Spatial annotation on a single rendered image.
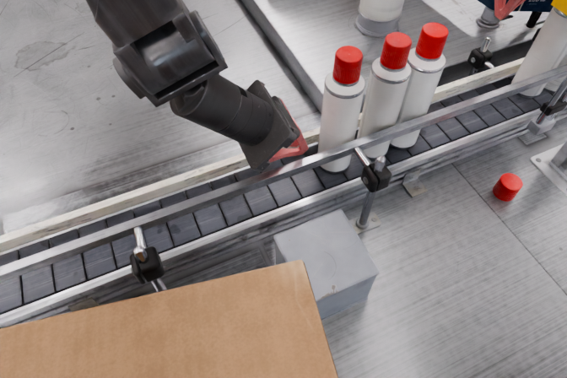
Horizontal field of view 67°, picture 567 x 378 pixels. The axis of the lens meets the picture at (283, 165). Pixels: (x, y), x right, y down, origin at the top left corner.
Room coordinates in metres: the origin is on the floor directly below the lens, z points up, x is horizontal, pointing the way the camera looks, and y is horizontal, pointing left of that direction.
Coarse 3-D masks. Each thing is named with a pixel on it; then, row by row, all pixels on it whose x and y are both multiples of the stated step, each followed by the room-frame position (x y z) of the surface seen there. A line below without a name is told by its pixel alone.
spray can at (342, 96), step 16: (352, 48) 0.42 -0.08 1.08; (336, 64) 0.41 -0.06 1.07; (352, 64) 0.40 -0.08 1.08; (336, 80) 0.40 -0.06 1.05; (352, 80) 0.40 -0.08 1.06; (336, 96) 0.39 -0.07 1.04; (352, 96) 0.39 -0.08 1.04; (336, 112) 0.39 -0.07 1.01; (352, 112) 0.39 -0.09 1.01; (320, 128) 0.41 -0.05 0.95; (336, 128) 0.39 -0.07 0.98; (352, 128) 0.39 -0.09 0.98; (320, 144) 0.40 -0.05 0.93; (336, 144) 0.39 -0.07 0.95; (336, 160) 0.39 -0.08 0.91
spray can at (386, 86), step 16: (400, 32) 0.45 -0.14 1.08; (384, 48) 0.44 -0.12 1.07; (400, 48) 0.42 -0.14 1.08; (384, 64) 0.43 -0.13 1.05; (400, 64) 0.42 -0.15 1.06; (384, 80) 0.42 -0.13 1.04; (400, 80) 0.42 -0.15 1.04; (368, 96) 0.43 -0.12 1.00; (384, 96) 0.42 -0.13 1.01; (400, 96) 0.42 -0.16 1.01; (368, 112) 0.43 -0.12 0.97; (384, 112) 0.41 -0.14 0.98; (368, 128) 0.42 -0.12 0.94; (384, 128) 0.41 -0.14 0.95; (384, 144) 0.42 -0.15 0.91
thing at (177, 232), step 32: (512, 96) 0.56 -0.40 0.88; (544, 96) 0.56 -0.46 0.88; (448, 128) 0.48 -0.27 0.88; (480, 128) 0.48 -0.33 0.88; (288, 160) 0.41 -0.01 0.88; (352, 160) 0.41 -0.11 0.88; (192, 192) 0.35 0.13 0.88; (256, 192) 0.35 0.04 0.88; (288, 192) 0.35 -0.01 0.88; (96, 224) 0.30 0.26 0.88; (160, 224) 0.30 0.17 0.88; (192, 224) 0.30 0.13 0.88; (224, 224) 0.30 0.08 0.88; (0, 256) 0.25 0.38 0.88; (96, 256) 0.25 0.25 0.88; (128, 256) 0.25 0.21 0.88; (0, 288) 0.21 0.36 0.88; (32, 288) 0.21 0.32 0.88; (64, 288) 0.21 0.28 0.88
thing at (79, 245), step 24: (552, 72) 0.53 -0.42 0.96; (480, 96) 0.47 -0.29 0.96; (504, 96) 0.48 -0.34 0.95; (432, 120) 0.42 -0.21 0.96; (360, 144) 0.38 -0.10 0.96; (288, 168) 0.34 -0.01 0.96; (312, 168) 0.35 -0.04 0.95; (216, 192) 0.30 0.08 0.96; (240, 192) 0.30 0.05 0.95; (144, 216) 0.26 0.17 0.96; (168, 216) 0.27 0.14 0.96; (96, 240) 0.23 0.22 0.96; (24, 264) 0.20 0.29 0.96; (48, 264) 0.21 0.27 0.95
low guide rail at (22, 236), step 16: (512, 64) 0.60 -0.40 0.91; (464, 80) 0.56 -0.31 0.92; (480, 80) 0.57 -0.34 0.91; (224, 160) 0.39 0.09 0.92; (240, 160) 0.39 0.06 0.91; (176, 176) 0.36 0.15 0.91; (192, 176) 0.36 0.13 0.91; (208, 176) 0.37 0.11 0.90; (128, 192) 0.33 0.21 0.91; (144, 192) 0.33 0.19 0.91; (160, 192) 0.34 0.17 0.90; (80, 208) 0.30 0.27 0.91; (96, 208) 0.30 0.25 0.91; (112, 208) 0.31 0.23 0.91; (48, 224) 0.28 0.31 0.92; (64, 224) 0.28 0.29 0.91; (0, 240) 0.26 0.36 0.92; (16, 240) 0.26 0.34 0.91; (32, 240) 0.27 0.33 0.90
